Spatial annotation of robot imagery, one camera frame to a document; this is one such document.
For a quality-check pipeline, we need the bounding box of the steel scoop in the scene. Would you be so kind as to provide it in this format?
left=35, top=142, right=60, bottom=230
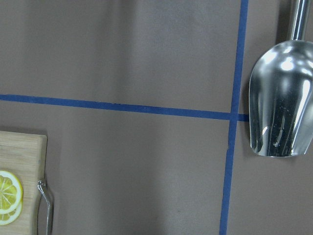
left=249, top=0, right=313, bottom=157

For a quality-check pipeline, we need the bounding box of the bamboo cutting board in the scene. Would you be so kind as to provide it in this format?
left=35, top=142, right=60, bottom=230
left=0, top=131, right=53, bottom=235

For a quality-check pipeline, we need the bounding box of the lemon slice stack upper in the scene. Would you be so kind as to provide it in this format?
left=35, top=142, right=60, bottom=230
left=0, top=170, right=23, bottom=226

